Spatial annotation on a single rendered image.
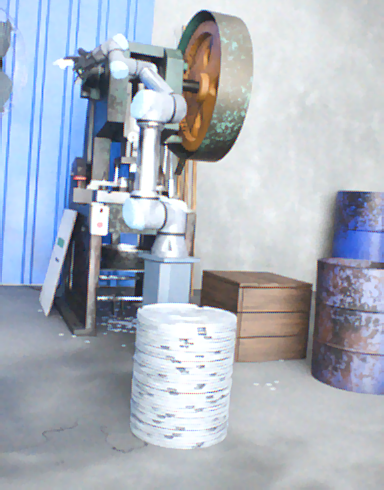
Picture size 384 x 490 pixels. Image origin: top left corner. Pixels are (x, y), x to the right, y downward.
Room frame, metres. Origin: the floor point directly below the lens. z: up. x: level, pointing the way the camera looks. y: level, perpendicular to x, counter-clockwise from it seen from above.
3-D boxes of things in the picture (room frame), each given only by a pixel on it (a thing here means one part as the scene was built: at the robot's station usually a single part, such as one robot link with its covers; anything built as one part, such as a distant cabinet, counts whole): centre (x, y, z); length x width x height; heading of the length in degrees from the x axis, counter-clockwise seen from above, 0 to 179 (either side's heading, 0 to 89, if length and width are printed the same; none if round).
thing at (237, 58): (3.19, 0.05, 1.33); 1.03 x 0.28 x 0.82; 21
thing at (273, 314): (2.57, -0.33, 0.18); 0.40 x 0.38 x 0.35; 23
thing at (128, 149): (2.93, 0.31, 1.04); 0.17 x 0.15 x 0.30; 21
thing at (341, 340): (2.21, -0.74, 0.24); 0.42 x 0.42 x 0.48
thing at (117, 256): (2.97, 0.33, 0.36); 0.34 x 0.34 x 0.10
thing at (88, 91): (2.90, 0.57, 1.31); 0.22 x 0.12 x 0.22; 21
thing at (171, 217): (2.23, 0.08, 0.62); 0.13 x 0.12 x 0.14; 126
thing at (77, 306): (3.01, 0.63, 0.45); 0.92 x 0.12 x 0.90; 21
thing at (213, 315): (1.58, -0.01, 0.34); 0.29 x 0.29 x 0.01
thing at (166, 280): (2.23, 0.08, 0.23); 0.19 x 0.19 x 0.45; 40
